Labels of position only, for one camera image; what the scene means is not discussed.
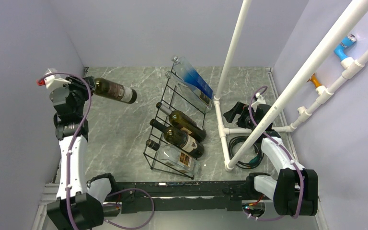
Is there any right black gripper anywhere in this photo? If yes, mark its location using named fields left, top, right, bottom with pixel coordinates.
left=223, top=102, right=259, bottom=130

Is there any clear glass bottle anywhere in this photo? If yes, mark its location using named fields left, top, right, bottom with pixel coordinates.
left=165, top=71, right=212, bottom=113

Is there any dark green wine bottle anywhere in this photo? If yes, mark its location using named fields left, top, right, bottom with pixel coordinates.
left=149, top=119, right=205, bottom=158

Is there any dark labelled wine bottle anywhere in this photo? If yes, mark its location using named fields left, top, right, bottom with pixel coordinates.
left=156, top=102, right=207, bottom=142

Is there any blue square glass bottle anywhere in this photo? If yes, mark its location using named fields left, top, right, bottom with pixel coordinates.
left=172, top=56, right=213, bottom=99

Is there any clear square liquor bottle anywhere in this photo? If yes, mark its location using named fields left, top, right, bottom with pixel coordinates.
left=146, top=139, right=200, bottom=176

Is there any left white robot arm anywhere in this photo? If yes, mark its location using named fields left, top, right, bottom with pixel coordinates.
left=38, top=72, right=119, bottom=230

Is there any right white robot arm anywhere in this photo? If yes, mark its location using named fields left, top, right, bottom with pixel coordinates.
left=223, top=102, right=318, bottom=217

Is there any orange pipe fitting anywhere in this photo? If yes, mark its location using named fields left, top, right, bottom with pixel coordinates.
left=308, top=73, right=322, bottom=89

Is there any blue pipe fitting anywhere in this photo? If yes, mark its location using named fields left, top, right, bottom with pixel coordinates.
left=333, top=34, right=357, bottom=61

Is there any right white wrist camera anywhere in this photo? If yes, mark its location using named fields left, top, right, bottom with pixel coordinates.
left=254, top=92, right=266, bottom=105

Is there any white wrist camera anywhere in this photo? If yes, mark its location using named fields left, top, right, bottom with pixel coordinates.
left=254, top=92, right=266, bottom=105
left=36, top=68, right=71, bottom=91

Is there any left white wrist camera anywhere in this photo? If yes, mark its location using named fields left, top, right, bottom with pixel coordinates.
left=36, top=68, right=71, bottom=91

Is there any black coiled cable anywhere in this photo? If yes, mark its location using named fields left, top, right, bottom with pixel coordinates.
left=228, top=136, right=265, bottom=170

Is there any black wire wine rack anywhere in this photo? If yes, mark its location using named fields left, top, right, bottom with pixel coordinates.
left=143, top=69, right=210, bottom=180

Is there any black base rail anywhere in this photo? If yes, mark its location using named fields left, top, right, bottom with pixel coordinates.
left=108, top=181, right=261, bottom=214

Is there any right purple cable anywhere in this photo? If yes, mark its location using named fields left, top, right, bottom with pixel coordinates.
left=242, top=85, right=305, bottom=222

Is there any aluminium frame rail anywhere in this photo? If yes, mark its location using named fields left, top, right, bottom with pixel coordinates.
left=31, top=183, right=59, bottom=230

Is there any white PVC pipe frame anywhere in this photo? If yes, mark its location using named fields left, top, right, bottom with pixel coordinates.
left=224, top=0, right=368, bottom=172

